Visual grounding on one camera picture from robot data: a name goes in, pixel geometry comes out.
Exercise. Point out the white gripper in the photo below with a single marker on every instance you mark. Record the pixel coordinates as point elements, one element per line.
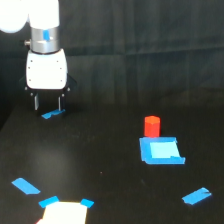
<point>47,72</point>

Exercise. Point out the red hexagonal block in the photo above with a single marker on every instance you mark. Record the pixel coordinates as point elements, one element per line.
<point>152,126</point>

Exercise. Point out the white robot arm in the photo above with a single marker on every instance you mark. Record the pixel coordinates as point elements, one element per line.
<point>43,18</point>

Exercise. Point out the blue tape strip far left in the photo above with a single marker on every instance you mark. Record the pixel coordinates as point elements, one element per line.
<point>52,113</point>

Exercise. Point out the blue tape strip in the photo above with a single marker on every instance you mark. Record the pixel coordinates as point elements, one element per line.
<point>196,196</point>
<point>52,113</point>
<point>25,186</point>

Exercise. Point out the blue tape strip near left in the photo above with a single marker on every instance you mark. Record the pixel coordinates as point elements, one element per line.
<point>25,186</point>

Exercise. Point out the blue tape on paper left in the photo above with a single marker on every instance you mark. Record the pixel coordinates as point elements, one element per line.
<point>48,201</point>

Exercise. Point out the blue tape on paper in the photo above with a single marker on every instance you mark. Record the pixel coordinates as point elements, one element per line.
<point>48,201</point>
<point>87,203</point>

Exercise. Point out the blue tape on paper right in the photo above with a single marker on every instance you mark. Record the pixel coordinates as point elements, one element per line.
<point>87,203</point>

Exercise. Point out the white paper sheet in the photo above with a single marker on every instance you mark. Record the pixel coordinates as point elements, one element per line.
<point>64,213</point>

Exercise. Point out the blue taped light square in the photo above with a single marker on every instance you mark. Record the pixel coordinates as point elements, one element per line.
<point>160,151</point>

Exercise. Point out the blue tape strip near right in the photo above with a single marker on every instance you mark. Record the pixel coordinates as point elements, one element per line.
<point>196,196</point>

